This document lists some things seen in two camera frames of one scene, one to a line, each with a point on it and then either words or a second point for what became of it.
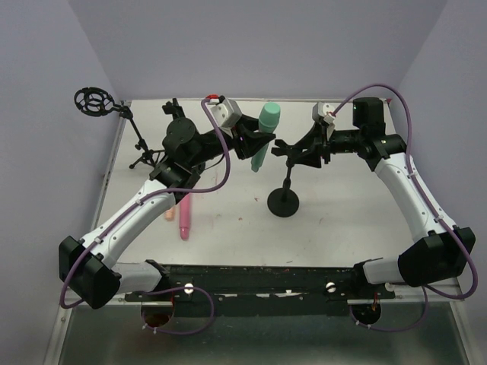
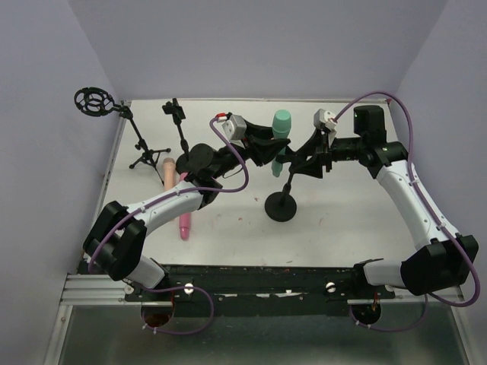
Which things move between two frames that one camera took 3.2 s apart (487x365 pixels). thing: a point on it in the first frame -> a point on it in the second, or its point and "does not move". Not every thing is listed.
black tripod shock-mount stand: x=96 y=102 does not move
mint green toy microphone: x=268 y=119 -> x=281 y=128
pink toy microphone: x=184 y=216 does not move
